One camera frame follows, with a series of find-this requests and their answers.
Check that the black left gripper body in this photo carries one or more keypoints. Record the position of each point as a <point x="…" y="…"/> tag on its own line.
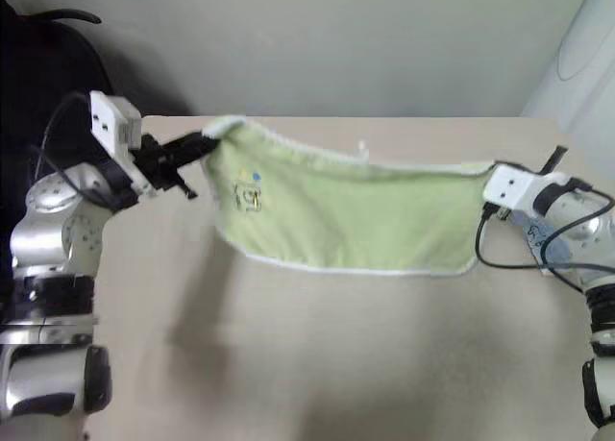
<point x="156" y="164"/>

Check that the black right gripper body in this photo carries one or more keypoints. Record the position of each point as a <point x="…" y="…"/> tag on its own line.
<point x="497" y="213"/>

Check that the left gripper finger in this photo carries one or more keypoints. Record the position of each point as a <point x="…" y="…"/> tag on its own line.
<point x="192" y="142"/>
<point x="187" y="157"/>

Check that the light green towel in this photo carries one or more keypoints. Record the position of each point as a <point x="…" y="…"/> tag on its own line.
<point x="346" y="210"/>

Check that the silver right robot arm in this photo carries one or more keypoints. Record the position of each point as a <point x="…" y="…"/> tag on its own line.
<point x="586" y="229"/>

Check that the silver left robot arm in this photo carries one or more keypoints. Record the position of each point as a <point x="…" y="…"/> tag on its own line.
<point x="43" y="234"/>

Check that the light blue towel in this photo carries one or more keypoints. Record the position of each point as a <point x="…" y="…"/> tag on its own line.
<point x="537" y="237"/>

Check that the black chair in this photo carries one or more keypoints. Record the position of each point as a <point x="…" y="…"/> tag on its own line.
<point x="43" y="76"/>

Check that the white cylindrical object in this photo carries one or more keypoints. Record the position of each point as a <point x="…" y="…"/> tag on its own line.
<point x="586" y="52"/>

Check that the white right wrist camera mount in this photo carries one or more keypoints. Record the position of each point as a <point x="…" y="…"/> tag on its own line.
<point x="514" y="191"/>

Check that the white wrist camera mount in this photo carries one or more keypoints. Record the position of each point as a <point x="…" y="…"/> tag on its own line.
<point x="514" y="191"/>
<point x="108" y="119"/>

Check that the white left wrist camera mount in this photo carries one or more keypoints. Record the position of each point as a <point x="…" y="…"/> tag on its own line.
<point x="108" y="119"/>

